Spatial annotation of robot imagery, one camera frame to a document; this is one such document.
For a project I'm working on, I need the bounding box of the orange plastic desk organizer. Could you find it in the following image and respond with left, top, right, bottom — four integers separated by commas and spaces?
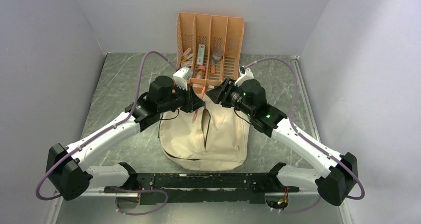
176, 12, 245, 94

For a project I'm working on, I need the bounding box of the red white small box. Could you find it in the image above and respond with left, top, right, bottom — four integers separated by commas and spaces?
181, 48, 193, 68

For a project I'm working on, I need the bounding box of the beige canvas backpack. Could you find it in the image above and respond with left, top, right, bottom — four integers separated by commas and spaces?
159, 96, 250, 172

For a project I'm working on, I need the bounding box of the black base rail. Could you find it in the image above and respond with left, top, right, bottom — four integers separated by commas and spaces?
104, 172, 300, 205

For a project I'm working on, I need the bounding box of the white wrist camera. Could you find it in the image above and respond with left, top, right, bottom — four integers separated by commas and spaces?
173, 67, 193, 90
234, 66, 254, 87

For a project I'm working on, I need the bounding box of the grey glue stick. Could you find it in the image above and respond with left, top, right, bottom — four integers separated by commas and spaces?
210, 48, 223, 74

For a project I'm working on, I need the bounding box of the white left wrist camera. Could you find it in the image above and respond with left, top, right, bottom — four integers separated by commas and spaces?
173, 67, 193, 90

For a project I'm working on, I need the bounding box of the teal white box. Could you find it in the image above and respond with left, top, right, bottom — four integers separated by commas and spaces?
196, 44, 206, 65

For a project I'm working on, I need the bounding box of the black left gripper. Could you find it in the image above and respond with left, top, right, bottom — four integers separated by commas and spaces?
158, 81, 205, 113

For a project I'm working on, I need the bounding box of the pink tape roll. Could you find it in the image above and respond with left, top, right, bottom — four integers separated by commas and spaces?
195, 65, 207, 79

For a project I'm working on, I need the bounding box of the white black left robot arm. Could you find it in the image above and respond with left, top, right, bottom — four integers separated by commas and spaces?
46, 75, 205, 201

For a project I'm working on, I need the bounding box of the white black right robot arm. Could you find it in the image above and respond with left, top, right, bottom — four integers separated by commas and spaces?
206, 78, 358, 206

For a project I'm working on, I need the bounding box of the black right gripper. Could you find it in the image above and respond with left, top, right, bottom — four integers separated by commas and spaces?
206, 77, 254, 117

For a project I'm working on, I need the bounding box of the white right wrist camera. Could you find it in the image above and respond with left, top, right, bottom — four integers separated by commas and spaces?
234, 66, 254, 87

